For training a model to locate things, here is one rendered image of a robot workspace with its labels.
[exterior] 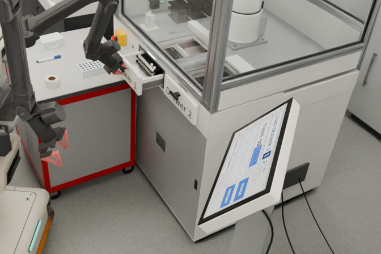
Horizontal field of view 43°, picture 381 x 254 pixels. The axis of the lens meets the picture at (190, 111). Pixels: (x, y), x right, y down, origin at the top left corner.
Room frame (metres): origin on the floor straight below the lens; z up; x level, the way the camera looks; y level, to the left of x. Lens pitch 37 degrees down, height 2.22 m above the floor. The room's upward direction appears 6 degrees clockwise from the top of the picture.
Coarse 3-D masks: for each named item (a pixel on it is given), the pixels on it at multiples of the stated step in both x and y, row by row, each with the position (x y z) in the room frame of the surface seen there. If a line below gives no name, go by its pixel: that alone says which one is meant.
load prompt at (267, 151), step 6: (282, 114) 1.43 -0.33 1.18; (276, 120) 1.42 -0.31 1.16; (270, 126) 1.40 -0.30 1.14; (276, 126) 1.37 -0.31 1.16; (270, 132) 1.36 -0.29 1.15; (276, 132) 1.33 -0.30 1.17; (270, 138) 1.31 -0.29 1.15; (270, 144) 1.28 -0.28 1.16; (264, 150) 1.26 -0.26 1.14; (270, 150) 1.24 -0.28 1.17; (264, 156) 1.22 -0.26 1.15; (270, 156) 1.20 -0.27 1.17; (264, 162) 1.19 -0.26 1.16; (258, 168) 1.17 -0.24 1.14
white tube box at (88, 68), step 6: (96, 60) 2.27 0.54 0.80; (78, 66) 2.19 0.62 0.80; (84, 66) 2.20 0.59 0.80; (90, 66) 2.21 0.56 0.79; (96, 66) 2.21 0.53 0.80; (102, 66) 2.22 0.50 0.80; (84, 72) 2.15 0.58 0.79; (90, 72) 2.17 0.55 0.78; (96, 72) 2.19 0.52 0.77; (102, 72) 2.21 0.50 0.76
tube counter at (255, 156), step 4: (260, 140) 1.35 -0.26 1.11; (256, 144) 1.34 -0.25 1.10; (260, 144) 1.32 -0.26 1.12; (256, 148) 1.31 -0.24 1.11; (260, 148) 1.29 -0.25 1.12; (256, 152) 1.28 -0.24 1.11; (260, 152) 1.27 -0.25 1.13; (252, 156) 1.27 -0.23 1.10; (256, 156) 1.25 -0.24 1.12; (252, 160) 1.24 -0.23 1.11; (256, 160) 1.23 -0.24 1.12; (252, 164) 1.22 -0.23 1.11; (256, 164) 1.20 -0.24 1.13; (248, 168) 1.21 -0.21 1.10; (252, 168) 1.19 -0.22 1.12; (248, 172) 1.19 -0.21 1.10
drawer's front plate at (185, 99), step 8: (168, 80) 1.97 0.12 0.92; (176, 88) 1.90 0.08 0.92; (168, 96) 1.96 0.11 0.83; (184, 96) 1.84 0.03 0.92; (176, 104) 1.89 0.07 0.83; (184, 104) 1.84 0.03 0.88; (192, 104) 1.79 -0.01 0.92; (184, 112) 1.83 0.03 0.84; (192, 112) 1.78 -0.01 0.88; (192, 120) 1.77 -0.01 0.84
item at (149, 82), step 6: (126, 54) 2.20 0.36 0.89; (132, 54) 2.21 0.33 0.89; (144, 54) 2.25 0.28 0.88; (132, 60) 2.21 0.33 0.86; (138, 66) 2.19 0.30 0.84; (144, 72) 2.14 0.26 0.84; (144, 78) 2.00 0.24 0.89; (150, 78) 2.01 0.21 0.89; (156, 78) 2.03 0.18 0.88; (162, 78) 2.04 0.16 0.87; (144, 84) 1.98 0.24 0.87; (150, 84) 2.00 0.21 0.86; (156, 84) 2.02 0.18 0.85; (162, 84) 2.05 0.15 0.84
